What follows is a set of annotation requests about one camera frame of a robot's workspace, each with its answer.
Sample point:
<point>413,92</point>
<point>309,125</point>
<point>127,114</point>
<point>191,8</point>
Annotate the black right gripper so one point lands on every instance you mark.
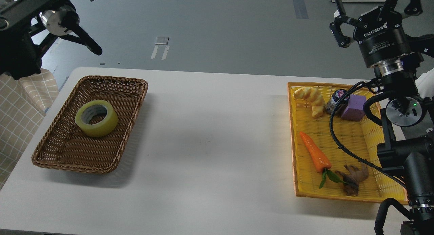
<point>378,32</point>

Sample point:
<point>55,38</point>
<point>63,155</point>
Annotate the yellow tape roll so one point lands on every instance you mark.
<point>91,109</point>

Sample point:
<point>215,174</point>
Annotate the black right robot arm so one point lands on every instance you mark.
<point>408,162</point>

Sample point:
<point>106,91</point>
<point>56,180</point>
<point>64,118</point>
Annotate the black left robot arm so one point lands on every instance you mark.
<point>30,27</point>

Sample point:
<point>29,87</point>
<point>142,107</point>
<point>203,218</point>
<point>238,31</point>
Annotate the person in white clothing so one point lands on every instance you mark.
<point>425,84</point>

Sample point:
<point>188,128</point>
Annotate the small dark jar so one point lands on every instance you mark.
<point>332,103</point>

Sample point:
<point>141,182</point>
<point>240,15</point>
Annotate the purple foam block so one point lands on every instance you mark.
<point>354,108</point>

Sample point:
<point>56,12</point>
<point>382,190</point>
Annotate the toy croissant bread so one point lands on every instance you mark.
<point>314,97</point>

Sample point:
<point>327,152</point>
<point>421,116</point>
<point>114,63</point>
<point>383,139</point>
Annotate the orange toy carrot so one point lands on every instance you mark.
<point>320,161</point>

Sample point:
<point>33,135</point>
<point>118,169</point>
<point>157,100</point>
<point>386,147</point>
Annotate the yellow plastic basket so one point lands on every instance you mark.
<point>360,137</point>

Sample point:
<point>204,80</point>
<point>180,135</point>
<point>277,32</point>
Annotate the brown ginger root toy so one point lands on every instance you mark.
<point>353,178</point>

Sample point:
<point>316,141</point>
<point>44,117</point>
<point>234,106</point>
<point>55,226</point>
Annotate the brown wicker basket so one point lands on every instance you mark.
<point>66,147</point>

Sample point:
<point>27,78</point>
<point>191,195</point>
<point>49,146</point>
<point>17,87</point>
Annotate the beige checkered cloth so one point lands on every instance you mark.
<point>23,104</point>

